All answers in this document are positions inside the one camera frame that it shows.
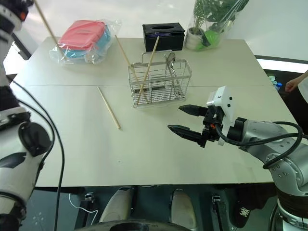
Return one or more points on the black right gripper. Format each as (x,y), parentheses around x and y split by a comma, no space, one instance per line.
(209,134)

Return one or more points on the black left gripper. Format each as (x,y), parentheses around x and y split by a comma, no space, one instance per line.
(22,10)

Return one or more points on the wooden chopstick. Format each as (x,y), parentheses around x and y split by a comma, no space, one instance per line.
(49,29)
(109,109)
(125,54)
(150,61)

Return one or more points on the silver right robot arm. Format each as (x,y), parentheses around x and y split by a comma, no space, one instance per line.
(264,136)

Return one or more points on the dark rounded robot base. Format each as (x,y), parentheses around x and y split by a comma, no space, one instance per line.
(134,226)

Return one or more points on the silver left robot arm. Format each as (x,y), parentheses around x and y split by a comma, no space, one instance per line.
(14,173)

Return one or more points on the bystander's bare forearm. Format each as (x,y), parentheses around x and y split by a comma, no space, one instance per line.
(303,78)

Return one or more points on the metal spoon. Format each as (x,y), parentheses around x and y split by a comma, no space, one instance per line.
(170,60)

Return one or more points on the bystander's bare hand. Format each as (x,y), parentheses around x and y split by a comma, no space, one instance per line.
(291,85)

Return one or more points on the pink lunch box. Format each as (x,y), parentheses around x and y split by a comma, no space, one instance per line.
(81,33)

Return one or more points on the white plant pot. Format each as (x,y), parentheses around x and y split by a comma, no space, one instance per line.
(191,39)

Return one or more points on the green round object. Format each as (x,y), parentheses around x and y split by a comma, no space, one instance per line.
(211,39)

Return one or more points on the blue lunch box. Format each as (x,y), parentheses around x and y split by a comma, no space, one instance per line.
(103,41)

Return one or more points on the white rounded robot foot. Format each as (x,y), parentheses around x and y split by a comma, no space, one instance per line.
(116,207)
(183,209)

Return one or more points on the black tissue box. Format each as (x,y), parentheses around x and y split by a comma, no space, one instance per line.
(163,39)

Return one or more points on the clear plastic bottles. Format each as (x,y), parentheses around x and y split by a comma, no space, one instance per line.
(275,83)

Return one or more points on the clear plastic bag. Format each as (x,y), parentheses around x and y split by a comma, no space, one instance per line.
(113,31)

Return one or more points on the potted plant in wrap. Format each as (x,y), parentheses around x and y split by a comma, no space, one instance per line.
(226,26)

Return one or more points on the black shoe with white logo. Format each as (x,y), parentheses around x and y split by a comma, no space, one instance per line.
(243,213)

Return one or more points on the green leafy plant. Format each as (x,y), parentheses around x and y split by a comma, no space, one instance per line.
(216,9)

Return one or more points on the black furniture frame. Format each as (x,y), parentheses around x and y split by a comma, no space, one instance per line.
(22,47)

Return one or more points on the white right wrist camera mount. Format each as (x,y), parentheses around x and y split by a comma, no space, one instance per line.
(225,101)

